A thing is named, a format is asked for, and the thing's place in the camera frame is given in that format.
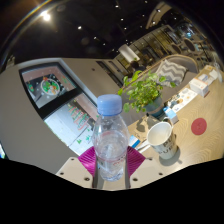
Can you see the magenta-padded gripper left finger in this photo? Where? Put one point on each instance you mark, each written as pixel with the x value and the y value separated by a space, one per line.
pixel 86 160

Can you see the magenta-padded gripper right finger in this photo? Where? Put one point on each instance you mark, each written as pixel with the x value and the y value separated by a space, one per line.
pixel 136 160

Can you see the clear plastic water bottle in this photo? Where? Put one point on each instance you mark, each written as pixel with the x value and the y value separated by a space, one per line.
pixel 110 140

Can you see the blue white card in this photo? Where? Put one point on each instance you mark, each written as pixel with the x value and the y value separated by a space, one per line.
pixel 134 141

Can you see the white mug with black print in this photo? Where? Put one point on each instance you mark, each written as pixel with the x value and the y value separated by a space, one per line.
pixel 163 141

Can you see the small blue white carton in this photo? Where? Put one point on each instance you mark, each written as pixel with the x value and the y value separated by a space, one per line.
pixel 171 115

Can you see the green potted plant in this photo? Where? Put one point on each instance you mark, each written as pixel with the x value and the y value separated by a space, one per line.
pixel 146 91

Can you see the window with festive stickers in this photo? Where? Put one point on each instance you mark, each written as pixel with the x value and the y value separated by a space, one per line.
pixel 55 96

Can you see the flat round red coaster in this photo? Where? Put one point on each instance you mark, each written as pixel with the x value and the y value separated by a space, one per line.
pixel 199 126

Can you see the printed paper leaflet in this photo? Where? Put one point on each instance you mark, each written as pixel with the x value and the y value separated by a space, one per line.
pixel 185 98

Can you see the person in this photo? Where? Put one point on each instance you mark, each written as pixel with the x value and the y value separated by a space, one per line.
pixel 135 65

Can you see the grey white chevron cushion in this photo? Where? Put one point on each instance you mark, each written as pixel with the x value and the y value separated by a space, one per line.
pixel 171 71

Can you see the long white carton box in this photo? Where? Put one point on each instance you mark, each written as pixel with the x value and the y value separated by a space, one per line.
pixel 199 87

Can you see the white blue packet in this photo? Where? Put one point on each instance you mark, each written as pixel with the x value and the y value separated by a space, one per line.
pixel 203 78

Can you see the grey curved sofa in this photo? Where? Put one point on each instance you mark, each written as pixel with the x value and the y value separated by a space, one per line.
pixel 191 65

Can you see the ceiling spot lights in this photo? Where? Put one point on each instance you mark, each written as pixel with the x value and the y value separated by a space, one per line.
pixel 46 15

